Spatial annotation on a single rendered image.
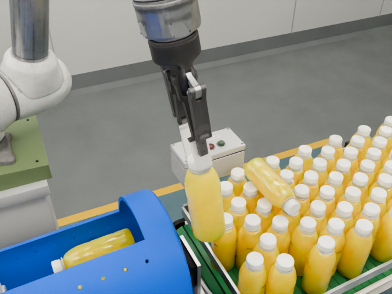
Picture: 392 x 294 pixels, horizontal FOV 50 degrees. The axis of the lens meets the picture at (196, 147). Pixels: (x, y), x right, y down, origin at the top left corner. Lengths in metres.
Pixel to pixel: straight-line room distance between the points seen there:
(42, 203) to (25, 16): 0.55
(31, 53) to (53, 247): 0.55
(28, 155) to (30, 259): 0.41
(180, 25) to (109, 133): 2.67
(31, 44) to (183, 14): 0.75
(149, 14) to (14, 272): 0.70
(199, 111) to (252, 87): 3.14
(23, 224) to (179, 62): 0.95
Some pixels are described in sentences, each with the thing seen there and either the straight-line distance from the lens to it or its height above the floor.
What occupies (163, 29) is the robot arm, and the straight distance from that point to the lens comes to 0.59.
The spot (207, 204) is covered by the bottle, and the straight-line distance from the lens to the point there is 0.76.
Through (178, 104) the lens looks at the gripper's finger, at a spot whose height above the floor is 1.49.
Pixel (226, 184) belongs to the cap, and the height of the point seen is 1.08.
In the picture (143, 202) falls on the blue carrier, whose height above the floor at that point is 1.23.
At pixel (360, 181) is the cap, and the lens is 1.24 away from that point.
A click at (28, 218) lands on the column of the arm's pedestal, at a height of 0.88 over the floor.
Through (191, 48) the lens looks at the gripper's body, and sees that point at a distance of 0.61.
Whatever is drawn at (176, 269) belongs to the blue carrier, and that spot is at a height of 1.17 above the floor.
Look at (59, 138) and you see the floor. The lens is 3.27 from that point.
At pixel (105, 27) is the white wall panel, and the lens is 3.65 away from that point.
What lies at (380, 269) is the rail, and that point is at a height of 0.97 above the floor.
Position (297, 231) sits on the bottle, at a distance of 1.10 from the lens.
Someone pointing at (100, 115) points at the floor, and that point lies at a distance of 3.45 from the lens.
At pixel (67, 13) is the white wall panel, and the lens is 3.56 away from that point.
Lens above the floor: 1.86
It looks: 38 degrees down
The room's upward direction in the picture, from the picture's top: straight up
